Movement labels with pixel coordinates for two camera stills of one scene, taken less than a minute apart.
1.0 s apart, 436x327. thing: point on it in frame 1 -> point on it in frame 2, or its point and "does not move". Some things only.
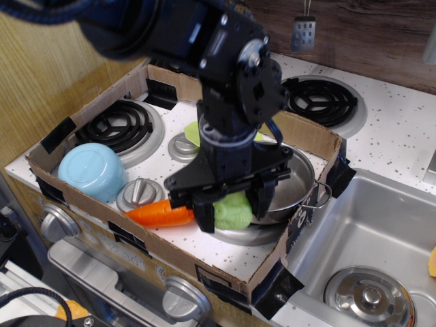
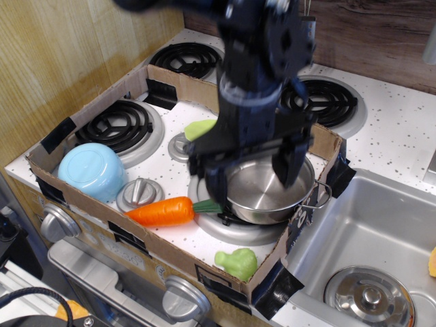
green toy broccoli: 232,212 -> 243,261
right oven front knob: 183,301 does not move
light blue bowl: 95,167 does not move
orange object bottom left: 76,311 does not move
